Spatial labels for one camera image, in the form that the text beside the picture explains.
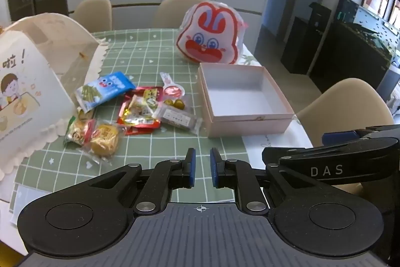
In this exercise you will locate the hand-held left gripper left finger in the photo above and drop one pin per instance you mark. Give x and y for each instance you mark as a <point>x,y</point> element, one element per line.
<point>190,168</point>

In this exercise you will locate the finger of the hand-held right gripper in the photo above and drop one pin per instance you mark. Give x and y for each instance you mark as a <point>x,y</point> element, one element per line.
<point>340,136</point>

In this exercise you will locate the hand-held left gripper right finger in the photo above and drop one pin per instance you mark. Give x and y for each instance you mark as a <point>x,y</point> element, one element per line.
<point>215,168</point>

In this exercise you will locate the pink cardboard box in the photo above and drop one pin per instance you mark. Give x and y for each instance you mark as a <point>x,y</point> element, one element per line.
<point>250,126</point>

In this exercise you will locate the green olives packet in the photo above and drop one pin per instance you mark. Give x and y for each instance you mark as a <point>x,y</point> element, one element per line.
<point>175,104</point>

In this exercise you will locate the yellow pastry packet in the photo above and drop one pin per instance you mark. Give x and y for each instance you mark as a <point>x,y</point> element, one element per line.
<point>104,138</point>

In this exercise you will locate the blue snack packet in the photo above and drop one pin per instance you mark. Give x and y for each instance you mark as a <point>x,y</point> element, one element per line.
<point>114,84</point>

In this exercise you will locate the beige chair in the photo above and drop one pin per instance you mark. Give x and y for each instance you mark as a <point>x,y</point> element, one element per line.
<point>93,13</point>
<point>343,104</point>
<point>175,12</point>

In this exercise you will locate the brown bar packet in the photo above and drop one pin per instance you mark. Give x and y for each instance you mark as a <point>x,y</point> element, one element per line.
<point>178,117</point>

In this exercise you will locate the red snack packet yellow print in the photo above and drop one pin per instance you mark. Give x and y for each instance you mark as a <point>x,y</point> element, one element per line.
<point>137,118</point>

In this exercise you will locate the pink white scoop-shaped packet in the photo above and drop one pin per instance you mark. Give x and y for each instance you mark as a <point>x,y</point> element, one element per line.
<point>172,89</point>

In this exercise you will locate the red snack packet green label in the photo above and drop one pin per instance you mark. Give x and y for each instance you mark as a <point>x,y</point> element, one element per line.
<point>150,95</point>

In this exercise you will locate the black cabinet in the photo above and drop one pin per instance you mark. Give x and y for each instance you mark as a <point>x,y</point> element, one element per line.
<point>304,41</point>

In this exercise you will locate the glass fish tank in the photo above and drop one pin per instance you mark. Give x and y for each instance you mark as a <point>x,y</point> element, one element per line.
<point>359,35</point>

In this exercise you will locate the small yellow snack packet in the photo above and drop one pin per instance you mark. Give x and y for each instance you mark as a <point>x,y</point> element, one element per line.
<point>83,113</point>

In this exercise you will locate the green checked tablecloth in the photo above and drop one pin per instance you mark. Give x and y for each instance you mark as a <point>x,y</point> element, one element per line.
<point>156,51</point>

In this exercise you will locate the rabbit face plastic bag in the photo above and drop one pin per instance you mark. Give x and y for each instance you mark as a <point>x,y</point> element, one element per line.
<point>206,35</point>

